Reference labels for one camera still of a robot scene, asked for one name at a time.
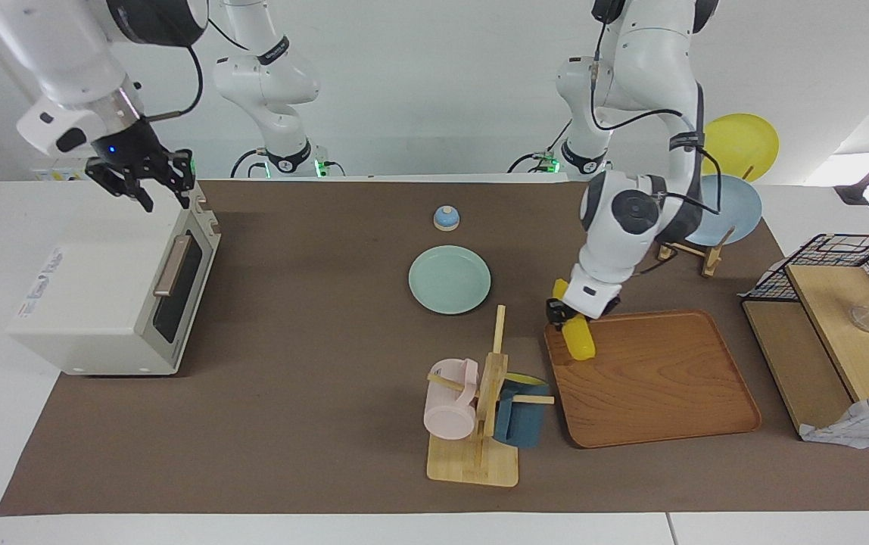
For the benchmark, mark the brown table mat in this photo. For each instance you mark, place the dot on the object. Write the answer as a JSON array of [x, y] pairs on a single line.
[[313, 341]]

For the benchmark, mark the light blue plate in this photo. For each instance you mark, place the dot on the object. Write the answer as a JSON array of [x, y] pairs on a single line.
[[737, 208]]

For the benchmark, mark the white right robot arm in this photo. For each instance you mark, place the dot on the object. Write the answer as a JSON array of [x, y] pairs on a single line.
[[268, 83]]

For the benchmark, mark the wooden plate rack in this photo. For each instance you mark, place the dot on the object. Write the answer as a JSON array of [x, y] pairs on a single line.
[[711, 257]]

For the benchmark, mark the white checked cloth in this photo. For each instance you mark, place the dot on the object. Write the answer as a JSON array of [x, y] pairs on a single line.
[[866, 428]]

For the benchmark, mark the white toaster oven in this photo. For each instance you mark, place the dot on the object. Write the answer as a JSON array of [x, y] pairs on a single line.
[[94, 265]]

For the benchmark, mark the wooden mug tree stand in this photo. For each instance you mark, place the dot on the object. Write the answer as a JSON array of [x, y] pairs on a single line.
[[472, 462]]

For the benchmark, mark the blue dome call bell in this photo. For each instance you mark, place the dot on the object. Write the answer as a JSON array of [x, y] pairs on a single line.
[[446, 218]]

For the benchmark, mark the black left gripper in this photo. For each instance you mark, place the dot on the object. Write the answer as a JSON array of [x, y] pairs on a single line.
[[590, 318]]

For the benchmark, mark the pink mug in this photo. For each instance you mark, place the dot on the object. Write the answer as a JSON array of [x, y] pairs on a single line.
[[450, 412]]

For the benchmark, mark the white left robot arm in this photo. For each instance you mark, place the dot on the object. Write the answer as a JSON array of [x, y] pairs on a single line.
[[631, 212]]

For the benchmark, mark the white power strip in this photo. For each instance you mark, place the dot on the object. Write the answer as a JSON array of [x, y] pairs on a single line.
[[52, 174]]

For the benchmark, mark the dark blue mug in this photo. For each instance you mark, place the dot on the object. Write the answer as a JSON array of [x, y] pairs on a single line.
[[521, 420]]

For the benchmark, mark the yellow corn cob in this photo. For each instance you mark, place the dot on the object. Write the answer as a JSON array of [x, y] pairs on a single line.
[[580, 342]]

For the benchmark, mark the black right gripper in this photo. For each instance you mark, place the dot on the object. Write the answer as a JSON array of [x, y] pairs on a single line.
[[128, 155]]

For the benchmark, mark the brown wooden tray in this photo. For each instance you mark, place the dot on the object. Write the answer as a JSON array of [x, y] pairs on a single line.
[[654, 386]]

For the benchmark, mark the yellow plate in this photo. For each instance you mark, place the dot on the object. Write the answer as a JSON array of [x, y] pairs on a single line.
[[745, 144]]

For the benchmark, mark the pale green plate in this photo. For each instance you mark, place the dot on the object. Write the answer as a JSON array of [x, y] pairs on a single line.
[[450, 280]]

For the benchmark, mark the clear glass cup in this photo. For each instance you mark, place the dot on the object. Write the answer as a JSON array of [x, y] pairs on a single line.
[[864, 318]]

